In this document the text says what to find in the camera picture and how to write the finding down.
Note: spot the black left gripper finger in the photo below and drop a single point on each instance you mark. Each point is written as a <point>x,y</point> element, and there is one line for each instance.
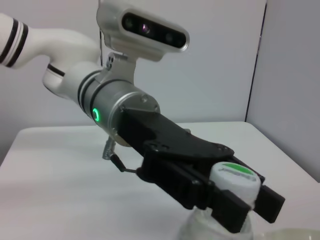
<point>271,205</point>

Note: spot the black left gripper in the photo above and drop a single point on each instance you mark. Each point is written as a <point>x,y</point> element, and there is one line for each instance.
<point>162,135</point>

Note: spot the clear water bottle green label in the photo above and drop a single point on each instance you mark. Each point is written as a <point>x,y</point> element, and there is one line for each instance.
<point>232,182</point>

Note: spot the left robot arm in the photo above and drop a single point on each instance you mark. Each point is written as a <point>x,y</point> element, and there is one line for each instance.
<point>62,50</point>

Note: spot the green glass fruit plate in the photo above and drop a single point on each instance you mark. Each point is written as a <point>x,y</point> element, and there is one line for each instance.
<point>295,235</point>

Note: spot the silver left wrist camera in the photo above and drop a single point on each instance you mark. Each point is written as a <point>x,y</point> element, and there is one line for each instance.
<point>150,27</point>

